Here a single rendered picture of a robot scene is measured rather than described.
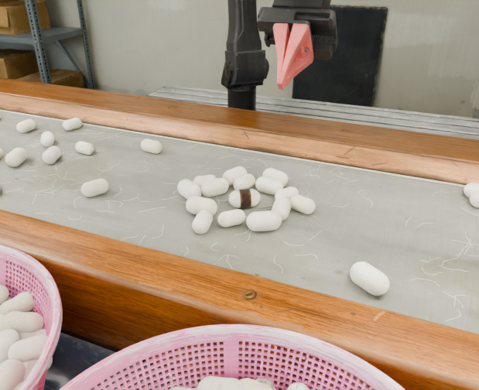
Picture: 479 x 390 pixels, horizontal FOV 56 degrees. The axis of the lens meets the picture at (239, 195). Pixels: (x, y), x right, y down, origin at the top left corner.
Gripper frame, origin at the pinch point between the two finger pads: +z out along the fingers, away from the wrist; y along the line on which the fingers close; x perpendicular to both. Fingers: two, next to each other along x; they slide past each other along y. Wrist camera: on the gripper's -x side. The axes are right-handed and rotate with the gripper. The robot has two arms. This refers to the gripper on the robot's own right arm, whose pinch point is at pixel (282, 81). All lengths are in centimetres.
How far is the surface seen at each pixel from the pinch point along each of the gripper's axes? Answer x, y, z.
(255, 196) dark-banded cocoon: -0.6, 1.5, 16.4
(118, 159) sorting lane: 4.4, -22.1, 13.1
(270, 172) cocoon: 3.4, 1.1, 11.4
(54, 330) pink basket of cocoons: -18.6, -4.0, 35.9
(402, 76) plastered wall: 158, 5, -120
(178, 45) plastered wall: 149, -124, -121
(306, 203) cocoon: 0.0, 7.3, 15.9
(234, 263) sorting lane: -6.1, 3.3, 25.7
